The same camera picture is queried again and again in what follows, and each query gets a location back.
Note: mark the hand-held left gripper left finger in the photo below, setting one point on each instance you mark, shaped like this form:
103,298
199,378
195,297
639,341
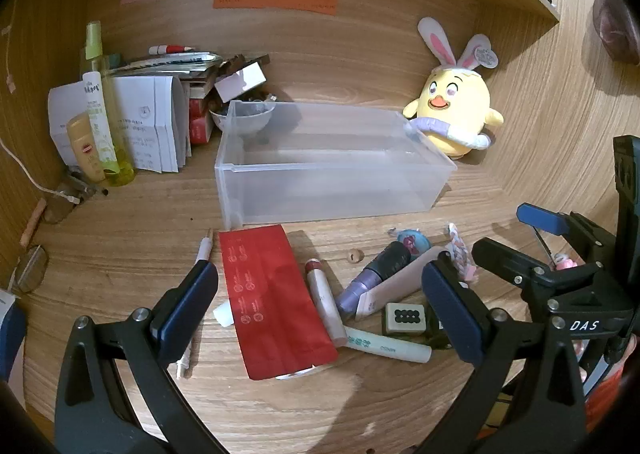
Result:
187,299

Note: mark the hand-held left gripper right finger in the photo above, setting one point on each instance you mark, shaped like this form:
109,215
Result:
450,309

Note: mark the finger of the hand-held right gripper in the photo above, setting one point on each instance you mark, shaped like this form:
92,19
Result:
505,261
540,219

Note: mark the dark green tube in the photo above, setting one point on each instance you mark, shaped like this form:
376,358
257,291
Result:
437,336

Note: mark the mahjong tile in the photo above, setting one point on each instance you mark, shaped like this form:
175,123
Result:
405,317

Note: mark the white fountain pen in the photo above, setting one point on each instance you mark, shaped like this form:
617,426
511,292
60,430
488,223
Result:
204,249

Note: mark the white and pink tube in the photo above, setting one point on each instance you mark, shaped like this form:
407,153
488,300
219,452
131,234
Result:
400,290

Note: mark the mint green tube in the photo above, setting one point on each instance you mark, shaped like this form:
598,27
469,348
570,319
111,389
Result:
385,344

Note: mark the blue tape roll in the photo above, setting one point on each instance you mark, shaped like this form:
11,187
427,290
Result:
412,240

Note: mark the red foil packet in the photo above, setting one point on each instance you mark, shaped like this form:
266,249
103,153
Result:
270,294

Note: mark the purple cosmetic tube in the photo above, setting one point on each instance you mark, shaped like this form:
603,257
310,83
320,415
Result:
360,286

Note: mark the pink lip tint tube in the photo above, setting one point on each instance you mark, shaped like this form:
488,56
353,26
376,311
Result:
322,299

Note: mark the clear plastic storage box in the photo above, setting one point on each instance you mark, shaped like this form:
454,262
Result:
325,184

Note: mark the person's right forearm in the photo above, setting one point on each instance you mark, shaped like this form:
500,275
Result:
605,391

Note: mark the person's right hand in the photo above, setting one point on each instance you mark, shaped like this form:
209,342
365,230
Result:
629,350

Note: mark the small pink trinket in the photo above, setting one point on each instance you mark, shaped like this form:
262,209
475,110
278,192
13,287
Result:
564,263

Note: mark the wooden bead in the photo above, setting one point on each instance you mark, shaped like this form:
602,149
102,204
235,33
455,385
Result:
350,255

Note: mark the yellow chick plush toy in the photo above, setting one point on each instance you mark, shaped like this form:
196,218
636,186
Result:
455,98

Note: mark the eyeglasses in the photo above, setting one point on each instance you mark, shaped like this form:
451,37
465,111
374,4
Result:
27,268

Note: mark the red box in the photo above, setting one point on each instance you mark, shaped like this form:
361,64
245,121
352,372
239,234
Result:
200,123

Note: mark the folded white leaflet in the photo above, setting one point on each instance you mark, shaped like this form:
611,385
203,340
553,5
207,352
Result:
150,123

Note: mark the blue and white box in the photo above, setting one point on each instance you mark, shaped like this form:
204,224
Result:
10,334

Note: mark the glass bowl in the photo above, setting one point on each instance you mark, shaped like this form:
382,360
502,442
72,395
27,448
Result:
240,122

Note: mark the beige sunscreen tube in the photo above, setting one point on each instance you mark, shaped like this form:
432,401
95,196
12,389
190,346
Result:
82,146

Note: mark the white tube with green print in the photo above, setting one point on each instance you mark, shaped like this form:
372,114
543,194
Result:
97,118

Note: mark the dark maroon round object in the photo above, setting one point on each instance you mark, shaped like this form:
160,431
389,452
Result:
612,23

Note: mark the small white cardboard box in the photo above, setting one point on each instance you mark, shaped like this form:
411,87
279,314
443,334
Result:
240,81

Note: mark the white paper box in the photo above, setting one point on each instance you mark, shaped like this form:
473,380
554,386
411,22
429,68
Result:
62,108

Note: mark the yellow-green spray bottle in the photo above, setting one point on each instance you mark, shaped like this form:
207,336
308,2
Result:
107,83

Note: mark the stack of booklets and papers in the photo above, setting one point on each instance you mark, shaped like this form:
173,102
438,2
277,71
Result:
170,66

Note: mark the small teal box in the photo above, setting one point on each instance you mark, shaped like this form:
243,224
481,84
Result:
115,59

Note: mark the red and white marker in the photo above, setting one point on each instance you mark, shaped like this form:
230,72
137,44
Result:
170,49

